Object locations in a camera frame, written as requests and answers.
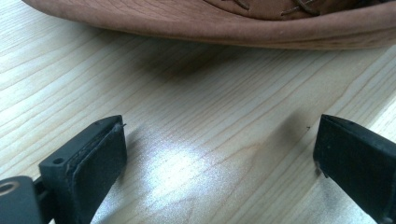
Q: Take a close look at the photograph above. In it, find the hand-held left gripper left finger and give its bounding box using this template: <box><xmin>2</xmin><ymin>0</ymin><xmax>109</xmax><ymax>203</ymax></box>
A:
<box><xmin>38</xmin><ymin>114</ymin><xmax>128</xmax><ymax>224</ymax></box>

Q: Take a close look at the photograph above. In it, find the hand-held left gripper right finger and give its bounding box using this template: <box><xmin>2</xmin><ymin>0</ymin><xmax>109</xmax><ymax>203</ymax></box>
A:
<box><xmin>312</xmin><ymin>113</ymin><xmax>396</xmax><ymax>224</ymax></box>

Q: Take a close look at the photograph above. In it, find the brown suede hat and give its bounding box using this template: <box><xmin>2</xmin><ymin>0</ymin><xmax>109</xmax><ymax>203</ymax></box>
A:
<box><xmin>21</xmin><ymin>0</ymin><xmax>396</xmax><ymax>50</ymax></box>

